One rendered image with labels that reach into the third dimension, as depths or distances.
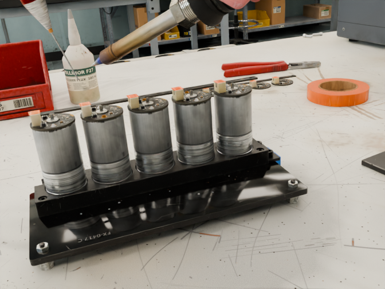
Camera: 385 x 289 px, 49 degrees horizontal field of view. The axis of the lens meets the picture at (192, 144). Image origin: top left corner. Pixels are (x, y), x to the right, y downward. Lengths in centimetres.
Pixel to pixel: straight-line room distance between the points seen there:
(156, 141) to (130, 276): 8
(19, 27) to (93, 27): 71
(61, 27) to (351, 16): 407
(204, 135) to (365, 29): 46
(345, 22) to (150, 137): 51
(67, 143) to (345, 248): 16
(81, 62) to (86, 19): 417
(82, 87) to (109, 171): 23
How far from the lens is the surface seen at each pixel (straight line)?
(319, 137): 36
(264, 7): 495
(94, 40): 467
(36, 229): 25
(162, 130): 26
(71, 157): 25
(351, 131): 38
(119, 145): 25
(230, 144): 28
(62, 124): 25
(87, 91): 48
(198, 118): 26
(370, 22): 68
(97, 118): 25
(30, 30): 462
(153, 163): 26
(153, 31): 21
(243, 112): 27
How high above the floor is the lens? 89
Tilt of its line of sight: 24 degrees down
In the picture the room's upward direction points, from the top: 4 degrees counter-clockwise
